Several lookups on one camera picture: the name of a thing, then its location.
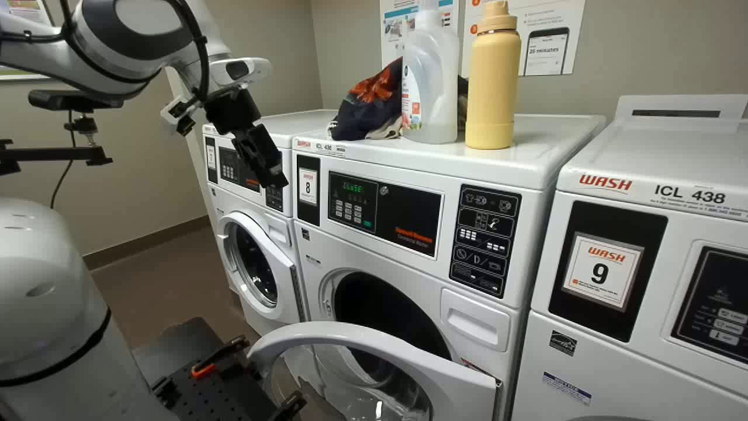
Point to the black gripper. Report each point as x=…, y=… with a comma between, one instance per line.
x=235, y=109

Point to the white round washer door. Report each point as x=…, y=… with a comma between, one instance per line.
x=435, y=371
x=270, y=250

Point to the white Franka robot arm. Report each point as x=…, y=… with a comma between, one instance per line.
x=48, y=312

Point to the white washing machine plain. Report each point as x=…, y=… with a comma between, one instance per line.
x=273, y=126

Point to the white washing machine with bottles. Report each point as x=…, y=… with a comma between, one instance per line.
x=546, y=144

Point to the white washing machine number nine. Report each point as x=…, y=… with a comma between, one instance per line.
x=622, y=156

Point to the small white number sticker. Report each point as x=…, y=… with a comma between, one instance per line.
x=307, y=185

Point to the dark orange cloth bag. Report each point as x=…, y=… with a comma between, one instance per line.
x=366, y=107

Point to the clear plastic detergent jug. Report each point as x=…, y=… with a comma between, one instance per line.
x=433, y=85

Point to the grey cart platform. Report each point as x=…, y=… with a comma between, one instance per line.
x=166, y=347

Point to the yellow water bottle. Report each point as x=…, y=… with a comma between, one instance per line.
x=492, y=85

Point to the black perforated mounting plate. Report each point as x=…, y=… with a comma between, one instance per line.
x=212, y=399

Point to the white number nine sticker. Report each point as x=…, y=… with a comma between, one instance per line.
x=602, y=272

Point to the blue white label sticker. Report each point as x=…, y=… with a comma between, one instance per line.
x=567, y=387

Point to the blue white wall poster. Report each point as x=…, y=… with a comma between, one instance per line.
x=398, y=21

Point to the black camera stand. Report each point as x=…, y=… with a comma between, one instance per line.
x=66, y=99

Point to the wall poster with phone picture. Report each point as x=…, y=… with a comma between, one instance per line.
x=557, y=39

